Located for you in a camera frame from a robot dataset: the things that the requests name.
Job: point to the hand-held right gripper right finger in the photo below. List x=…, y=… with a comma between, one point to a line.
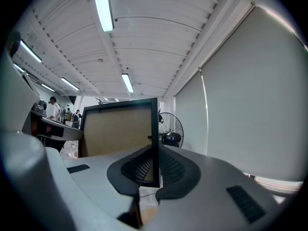
x=204, y=201

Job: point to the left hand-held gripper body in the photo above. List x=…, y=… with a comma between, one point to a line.
x=16, y=97

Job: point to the grey roller blind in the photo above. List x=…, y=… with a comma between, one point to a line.
x=252, y=93
x=191, y=119

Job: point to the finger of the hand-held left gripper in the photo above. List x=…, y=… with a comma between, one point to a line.
x=55, y=131
x=31, y=172

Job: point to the black standing fan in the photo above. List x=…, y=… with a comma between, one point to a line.
x=171, y=131

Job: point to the small dark picture frame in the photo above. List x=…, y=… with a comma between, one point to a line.
x=115, y=129

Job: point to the long ceiling light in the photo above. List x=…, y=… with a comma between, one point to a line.
x=103, y=7
x=69, y=83
x=127, y=82
x=30, y=51
x=48, y=87

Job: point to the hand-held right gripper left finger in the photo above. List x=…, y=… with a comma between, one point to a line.
x=96, y=182

